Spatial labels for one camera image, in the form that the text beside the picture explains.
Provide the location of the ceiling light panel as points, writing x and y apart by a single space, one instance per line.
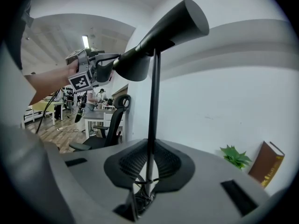
85 41

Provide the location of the black office chair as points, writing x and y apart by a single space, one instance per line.
115 122

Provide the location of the brown hardcover book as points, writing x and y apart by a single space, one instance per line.
265 164

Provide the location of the green potted plant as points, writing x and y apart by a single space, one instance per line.
236 157

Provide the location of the black desk lamp pole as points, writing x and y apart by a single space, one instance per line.
154 101

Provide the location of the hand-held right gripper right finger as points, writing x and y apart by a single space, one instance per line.
175 171

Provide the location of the yellow-green topped table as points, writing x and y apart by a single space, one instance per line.
44 106

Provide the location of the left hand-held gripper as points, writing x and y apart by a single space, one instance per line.
80 81

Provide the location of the person's left forearm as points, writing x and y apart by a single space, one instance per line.
49 83

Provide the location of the white table grey top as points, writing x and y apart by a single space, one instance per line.
95 115

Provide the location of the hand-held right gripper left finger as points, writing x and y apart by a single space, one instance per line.
123 167

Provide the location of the person's dark sleeve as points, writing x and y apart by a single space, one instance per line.
16 38

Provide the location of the black desk lamp head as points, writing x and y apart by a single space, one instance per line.
177 24

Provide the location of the wooden door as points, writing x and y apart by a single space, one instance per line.
120 91

